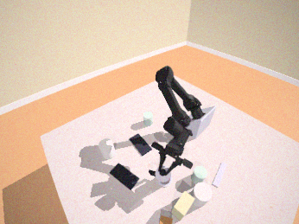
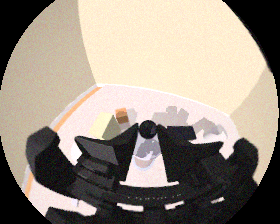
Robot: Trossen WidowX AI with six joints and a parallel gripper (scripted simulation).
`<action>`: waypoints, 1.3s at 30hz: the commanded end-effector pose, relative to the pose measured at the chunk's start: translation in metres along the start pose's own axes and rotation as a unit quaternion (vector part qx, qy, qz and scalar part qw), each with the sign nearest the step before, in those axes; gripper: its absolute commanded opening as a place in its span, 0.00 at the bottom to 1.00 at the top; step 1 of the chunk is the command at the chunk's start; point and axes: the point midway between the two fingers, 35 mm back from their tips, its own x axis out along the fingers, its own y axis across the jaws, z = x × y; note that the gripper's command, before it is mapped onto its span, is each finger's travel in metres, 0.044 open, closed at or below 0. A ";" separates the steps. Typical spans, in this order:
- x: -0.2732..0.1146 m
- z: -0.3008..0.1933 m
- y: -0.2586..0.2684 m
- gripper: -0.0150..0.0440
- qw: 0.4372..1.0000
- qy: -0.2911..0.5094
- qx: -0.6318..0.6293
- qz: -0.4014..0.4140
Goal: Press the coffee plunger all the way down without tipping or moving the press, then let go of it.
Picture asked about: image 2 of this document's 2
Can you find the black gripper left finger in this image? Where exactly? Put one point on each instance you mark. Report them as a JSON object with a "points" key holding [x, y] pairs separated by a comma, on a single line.
{"points": [[117, 150]]}

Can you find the glass french press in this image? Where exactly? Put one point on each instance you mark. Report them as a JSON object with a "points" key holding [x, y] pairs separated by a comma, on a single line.
{"points": [[146, 148]]}

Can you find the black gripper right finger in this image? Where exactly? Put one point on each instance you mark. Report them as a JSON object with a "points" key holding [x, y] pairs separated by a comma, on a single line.
{"points": [[178, 154]]}

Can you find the brown cube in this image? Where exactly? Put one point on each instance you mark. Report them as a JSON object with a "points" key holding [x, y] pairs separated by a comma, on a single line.
{"points": [[121, 115]]}

